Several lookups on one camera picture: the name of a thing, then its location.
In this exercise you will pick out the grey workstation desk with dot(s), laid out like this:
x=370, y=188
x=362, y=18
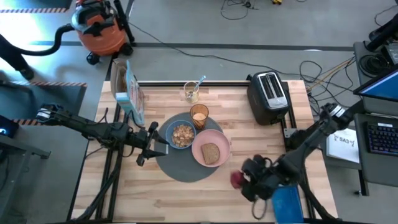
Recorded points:
x=376, y=174

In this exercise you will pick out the red apple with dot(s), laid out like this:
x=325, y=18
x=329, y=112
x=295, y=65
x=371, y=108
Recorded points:
x=237, y=180

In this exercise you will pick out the white printed paper sheet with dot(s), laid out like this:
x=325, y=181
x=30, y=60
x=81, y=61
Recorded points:
x=343, y=149

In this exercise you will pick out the orange shop vacuum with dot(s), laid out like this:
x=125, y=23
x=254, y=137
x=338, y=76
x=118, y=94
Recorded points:
x=46, y=49
x=99, y=34

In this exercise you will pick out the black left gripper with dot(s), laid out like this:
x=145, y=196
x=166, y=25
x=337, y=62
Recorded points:
x=143, y=141

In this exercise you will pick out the cinnamon squares cereal box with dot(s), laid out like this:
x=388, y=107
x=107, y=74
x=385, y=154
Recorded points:
x=133, y=93

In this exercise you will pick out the grey round woven placemat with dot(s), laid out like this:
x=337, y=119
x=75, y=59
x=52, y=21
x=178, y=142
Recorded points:
x=183, y=168

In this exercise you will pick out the black cylindrical stand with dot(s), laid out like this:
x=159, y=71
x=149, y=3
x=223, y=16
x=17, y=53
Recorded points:
x=382, y=34

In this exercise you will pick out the black two-slot toaster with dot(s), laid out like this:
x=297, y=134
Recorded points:
x=261, y=105

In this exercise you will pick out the brown toast slice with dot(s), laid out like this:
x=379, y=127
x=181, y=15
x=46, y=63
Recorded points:
x=210, y=153

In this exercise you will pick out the grey side table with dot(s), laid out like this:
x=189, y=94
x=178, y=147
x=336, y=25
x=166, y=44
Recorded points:
x=15, y=174

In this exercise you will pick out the computer monitor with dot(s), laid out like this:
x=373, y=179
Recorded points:
x=382, y=85

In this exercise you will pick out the blue bowl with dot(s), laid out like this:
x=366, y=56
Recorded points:
x=169, y=127

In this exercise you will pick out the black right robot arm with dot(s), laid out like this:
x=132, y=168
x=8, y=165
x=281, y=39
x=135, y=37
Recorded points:
x=314, y=137

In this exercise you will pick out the amber ribbed tumbler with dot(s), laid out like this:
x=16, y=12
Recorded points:
x=199, y=116

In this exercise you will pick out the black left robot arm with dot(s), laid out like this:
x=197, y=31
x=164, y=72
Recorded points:
x=93, y=129

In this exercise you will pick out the person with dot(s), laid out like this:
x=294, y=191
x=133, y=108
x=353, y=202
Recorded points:
x=15, y=56

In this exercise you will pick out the black box with blue light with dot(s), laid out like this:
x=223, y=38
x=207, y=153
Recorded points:
x=7, y=126

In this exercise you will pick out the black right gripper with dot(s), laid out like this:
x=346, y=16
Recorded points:
x=267, y=180

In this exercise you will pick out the pink plate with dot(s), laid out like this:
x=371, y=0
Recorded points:
x=224, y=149

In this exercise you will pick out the small white spoon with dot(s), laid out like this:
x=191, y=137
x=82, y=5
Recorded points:
x=167, y=149

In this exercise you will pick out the grey metal bracket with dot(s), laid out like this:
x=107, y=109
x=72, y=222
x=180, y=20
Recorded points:
x=288, y=133

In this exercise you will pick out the black backlit keyboard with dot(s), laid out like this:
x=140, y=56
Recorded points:
x=384, y=138

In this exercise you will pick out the cinnamon cereal squares heap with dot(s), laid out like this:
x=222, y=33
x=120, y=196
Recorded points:
x=183, y=136

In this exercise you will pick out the blue plastic basket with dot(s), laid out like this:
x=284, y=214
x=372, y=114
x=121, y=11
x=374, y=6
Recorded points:
x=287, y=205

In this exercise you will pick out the dark hazard-striped floor mat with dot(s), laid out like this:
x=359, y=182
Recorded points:
x=46, y=99
x=34, y=4

